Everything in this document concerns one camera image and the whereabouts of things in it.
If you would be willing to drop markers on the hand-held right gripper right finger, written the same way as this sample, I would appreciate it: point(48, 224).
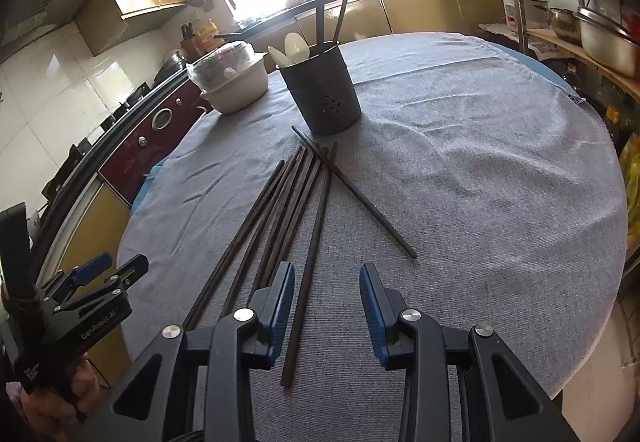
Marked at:
point(372, 312)

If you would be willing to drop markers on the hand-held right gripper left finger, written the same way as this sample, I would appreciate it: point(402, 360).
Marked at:
point(280, 307)

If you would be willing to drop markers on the person's left hand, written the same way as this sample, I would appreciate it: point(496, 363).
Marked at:
point(82, 387)

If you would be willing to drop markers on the large lidded steel pot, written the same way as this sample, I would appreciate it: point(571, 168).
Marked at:
point(607, 44)

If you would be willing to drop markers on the white bowl with wrapped bowls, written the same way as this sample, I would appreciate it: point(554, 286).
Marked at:
point(235, 81)

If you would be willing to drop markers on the black metal utensil holder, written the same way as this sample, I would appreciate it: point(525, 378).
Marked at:
point(325, 91)

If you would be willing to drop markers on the white plastic spoon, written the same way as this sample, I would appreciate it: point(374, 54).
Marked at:
point(297, 46)
point(279, 56)

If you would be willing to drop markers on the yellow plastic bag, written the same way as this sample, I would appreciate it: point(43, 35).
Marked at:
point(631, 166)

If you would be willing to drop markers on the patterned cloth on stool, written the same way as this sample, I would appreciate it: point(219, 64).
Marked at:
point(497, 30)

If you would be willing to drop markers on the yellow stove base cabinet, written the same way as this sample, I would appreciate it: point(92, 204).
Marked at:
point(95, 232)

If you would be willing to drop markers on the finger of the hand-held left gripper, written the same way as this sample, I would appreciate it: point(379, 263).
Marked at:
point(92, 264)
point(127, 269)

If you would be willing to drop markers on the blue table cover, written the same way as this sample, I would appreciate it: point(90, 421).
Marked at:
point(150, 179)

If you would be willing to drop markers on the knife block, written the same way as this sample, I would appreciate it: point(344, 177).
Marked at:
point(188, 39)

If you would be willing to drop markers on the pile of dark chopsticks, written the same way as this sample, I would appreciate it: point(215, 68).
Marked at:
point(310, 166)

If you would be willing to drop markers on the small steel pot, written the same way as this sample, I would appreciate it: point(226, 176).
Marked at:
point(560, 24)

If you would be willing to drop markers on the yellow base cabinets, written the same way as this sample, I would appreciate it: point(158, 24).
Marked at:
point(425, 9)

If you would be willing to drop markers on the grey tablecloth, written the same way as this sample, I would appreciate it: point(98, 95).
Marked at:
point(450, 171)

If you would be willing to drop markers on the yellow seasoning package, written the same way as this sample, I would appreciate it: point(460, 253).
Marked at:
point(206, 36)

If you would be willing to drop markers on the metal shelf rack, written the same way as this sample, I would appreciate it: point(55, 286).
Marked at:
point(605, 66)

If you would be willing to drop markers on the yellow wall cabinet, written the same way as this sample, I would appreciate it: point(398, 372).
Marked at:
point(130, 6)

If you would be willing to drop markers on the white rice cooker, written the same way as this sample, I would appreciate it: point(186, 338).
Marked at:
point(525, 6)

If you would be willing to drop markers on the black wok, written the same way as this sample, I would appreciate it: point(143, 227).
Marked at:
point(170, 66)

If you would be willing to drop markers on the gas stove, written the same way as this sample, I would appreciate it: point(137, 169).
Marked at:
point(90, 146)

